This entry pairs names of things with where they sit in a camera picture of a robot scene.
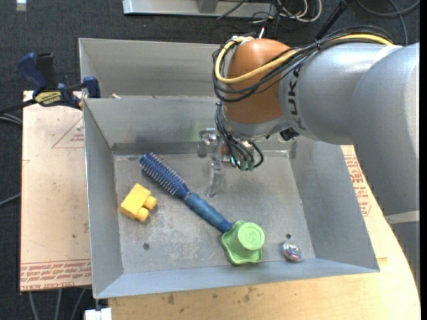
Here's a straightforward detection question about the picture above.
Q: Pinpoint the brown cardboard board, red print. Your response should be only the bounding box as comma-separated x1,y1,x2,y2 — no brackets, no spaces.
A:
19,90,388,293

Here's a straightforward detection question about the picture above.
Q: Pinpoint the black cylinder on white bracket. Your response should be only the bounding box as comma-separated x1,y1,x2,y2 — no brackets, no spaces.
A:
279,127,300,143

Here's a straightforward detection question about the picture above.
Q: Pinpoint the yellow toy building block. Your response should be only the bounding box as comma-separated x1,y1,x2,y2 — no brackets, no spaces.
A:
119,183,158,222

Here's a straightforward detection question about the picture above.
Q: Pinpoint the small shiny metal spinning top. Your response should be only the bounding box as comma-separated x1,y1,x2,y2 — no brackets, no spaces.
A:
282,241,306,263

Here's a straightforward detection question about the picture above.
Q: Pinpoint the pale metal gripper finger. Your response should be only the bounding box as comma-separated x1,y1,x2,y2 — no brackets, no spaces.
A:
198,129,218,158
204,161,226,199

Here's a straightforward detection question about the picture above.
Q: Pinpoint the blue hairbrush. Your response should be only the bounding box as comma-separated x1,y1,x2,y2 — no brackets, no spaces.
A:
139,151,234,235

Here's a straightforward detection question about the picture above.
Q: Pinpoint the green flower-shaped toy cup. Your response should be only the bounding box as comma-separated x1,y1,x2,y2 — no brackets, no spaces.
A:
220,220,266,267

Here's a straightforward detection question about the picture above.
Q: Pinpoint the grey metal bin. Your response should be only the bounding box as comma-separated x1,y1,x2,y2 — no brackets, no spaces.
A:
79,37,380,299

